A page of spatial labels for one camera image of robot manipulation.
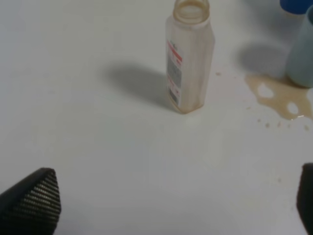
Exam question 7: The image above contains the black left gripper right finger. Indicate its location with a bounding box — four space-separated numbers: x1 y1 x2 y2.
296 163 313 235

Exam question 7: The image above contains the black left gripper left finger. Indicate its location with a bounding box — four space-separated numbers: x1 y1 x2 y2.
0 167 61 235

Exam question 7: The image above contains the brown spilled drink puddle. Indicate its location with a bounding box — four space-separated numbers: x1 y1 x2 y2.
215 71 313 131

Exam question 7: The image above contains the teal plastic cup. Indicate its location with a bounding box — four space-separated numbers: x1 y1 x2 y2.
286 6 313 88

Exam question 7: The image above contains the clear bottle with pink label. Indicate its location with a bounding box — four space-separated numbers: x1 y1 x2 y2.
165 0 215 114

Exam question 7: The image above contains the blue sleeved paper cup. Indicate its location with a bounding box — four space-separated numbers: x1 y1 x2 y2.
279 0 313 15

